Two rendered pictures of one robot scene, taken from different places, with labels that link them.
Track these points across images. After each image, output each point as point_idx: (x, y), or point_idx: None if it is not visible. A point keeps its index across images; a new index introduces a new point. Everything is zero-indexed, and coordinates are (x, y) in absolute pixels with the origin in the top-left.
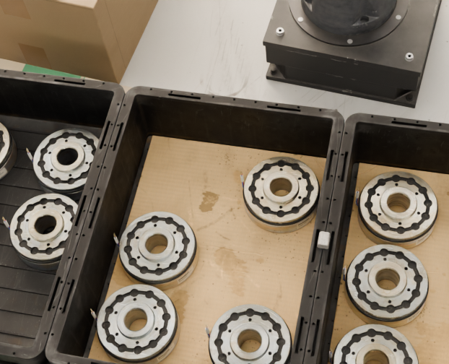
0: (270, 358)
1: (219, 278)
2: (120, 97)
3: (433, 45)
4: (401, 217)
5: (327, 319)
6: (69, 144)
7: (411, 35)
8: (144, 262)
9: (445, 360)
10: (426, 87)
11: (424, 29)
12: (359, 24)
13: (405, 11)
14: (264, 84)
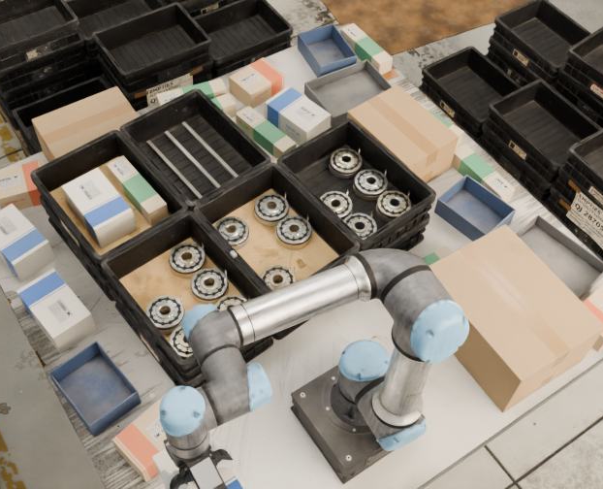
0: (219, 231)
1: (267, 245)
2: (358, 239)
3: (316, 448)
4: (225, 305)
5: (217, 261)
6: (364, 229)
7: (313, 407)
8: (291, 221)
9: (169, 285)
10: (296, 424)
11: (311, 415)
12: (334, 381)
13: (328, 414)
14: None
